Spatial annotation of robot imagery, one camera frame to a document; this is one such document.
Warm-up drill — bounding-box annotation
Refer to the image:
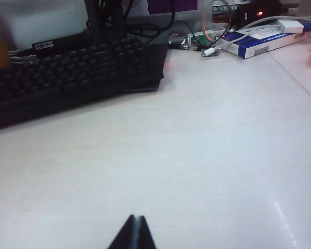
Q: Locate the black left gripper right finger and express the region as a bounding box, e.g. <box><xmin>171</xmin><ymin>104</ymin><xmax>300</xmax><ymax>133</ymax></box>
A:
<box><xmin>137</xmin><ymin>216</ymin><xmax>158</xmax><ymax>249</ymax></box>

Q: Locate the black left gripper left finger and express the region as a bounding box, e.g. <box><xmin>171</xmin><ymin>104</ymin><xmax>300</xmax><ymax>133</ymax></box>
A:
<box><xmin>107</xmin><ymin>214</ymin><xmax>138</xmax><ymax>249</ymax></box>

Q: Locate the black mechanical keyboard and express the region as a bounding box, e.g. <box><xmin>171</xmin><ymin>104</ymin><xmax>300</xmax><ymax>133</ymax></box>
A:
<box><xmin>0</xmin><ymin>37</ymin><xmax>169</xmax><ymax>132</ymax></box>

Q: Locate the small black silver gadget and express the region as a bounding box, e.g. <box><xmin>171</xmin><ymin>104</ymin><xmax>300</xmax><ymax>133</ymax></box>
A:
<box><xmin>167</xmin><ymin>33</ymin><xmax>190</xmax><ymax>50</ymax></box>

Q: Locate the black box with barcode label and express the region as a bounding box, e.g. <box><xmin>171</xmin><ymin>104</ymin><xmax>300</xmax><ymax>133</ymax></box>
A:
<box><xmin>30</xmin><ymin>30</ymin><xmax>94</xmax><ymax>54</ymax></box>

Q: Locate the small green circuit board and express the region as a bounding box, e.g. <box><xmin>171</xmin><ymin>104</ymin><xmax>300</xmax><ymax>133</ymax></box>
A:
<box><xmin>187</xmin><ymin>29</ymin><xmax>216</xmax><ymax>52</ymax></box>

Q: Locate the blue and white carton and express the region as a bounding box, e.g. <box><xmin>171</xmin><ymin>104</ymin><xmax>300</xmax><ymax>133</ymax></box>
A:
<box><xmin>215</xmin><ymin>22</ymin><xmax>309</xmax><ymax>60</ymax></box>

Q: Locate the frosted desk divider panel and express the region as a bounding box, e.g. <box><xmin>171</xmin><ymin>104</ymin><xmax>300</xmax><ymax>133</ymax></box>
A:
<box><xmin>4</xmin><ymin>0</ymin><xmax>90</xmax><ymax>51</ymax></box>

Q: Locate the acrylic name sign purple label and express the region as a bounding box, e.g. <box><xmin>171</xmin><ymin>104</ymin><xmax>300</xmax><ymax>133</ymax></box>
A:
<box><xmin>147</xmin><ymin>0</ymin><xmax>200</xmax><ymax>15</ymax></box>

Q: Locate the black device with red light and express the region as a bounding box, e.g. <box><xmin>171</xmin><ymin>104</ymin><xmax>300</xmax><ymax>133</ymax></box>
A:
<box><xmin>232</xmin><ymin>0</ymin><xmax>284</xmax><ymax>27</ymax></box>

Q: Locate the white video adapter with pigtail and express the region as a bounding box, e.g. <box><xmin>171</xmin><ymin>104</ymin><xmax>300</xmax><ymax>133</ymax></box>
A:
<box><xmin>201</xmin><ymin>20</ymin><xmax>306</xmax><ymax>58</ymax></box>

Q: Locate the thin black cable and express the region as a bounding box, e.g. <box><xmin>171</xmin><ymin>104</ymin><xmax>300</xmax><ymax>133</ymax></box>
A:
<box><xmin>171</xmin><ymin>20</ymin><xmax>199</xmax><ymax>51</ymax></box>

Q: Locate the clear pinkish cable loop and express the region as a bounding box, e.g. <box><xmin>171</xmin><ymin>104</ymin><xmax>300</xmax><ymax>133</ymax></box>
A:
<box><xmin>202</xmin><ymin>0</ymin><xmax>235</xmax><ymax>44</ymax></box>

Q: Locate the black monitor cable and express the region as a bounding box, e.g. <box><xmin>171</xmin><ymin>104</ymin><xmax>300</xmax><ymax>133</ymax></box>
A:
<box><xmin>124</xmin><ymin>0</ymin><xmax>177</xmax><ymax>46</ymax></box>

